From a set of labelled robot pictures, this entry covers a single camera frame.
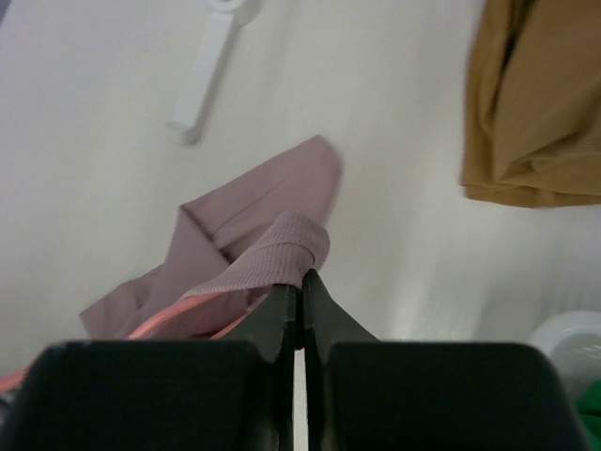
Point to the pink tank top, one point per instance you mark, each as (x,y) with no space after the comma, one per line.
(214,230)

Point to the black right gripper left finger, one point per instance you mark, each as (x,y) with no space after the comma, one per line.
(230,393)

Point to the brown tank top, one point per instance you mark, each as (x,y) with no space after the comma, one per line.
(532,105)

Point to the pink hanger with pink top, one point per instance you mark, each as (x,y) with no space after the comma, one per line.
(211,315)

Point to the white clothes rack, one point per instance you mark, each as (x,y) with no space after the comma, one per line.
(192,108)

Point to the white plastic basket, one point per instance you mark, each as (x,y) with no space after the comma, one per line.
(571,341)

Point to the green tank top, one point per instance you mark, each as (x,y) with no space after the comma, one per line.
(589,402)

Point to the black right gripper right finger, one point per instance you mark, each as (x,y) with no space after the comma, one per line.
(368,394)

